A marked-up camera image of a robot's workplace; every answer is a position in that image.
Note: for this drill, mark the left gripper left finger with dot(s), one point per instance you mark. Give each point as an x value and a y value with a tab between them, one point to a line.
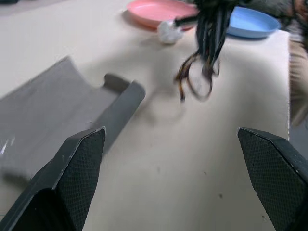
60	183

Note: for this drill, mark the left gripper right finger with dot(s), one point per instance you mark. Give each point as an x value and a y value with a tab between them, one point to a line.
272	173

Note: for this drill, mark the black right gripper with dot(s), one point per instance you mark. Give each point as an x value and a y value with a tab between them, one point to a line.
216	2

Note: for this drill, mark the tortoise frame eyeglasses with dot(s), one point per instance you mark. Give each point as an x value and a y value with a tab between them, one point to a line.
180	71

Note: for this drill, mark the blue round plate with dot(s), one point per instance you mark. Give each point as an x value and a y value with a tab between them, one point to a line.
252	24

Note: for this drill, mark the white crumpled tissue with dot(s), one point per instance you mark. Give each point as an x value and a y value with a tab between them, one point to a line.
168	33

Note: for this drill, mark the pink round plate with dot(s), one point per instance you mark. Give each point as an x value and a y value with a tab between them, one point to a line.
151	10

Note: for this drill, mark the grey open glasses case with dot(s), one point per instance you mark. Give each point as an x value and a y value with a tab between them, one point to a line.
60	103

